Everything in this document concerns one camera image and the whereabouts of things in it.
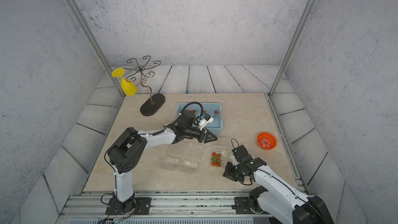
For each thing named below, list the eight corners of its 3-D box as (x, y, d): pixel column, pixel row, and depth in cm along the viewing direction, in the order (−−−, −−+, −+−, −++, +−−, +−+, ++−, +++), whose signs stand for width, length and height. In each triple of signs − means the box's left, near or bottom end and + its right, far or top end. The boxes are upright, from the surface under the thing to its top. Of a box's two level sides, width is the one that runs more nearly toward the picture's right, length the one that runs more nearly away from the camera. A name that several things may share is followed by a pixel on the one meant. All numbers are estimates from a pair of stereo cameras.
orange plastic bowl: (258, 151, 93) (261, 148, 89) (255, 136, 100) (257, 131, 96) (276, 151, 93) (279, 148, 89) (271, 136, 100) (273, 131, 96)
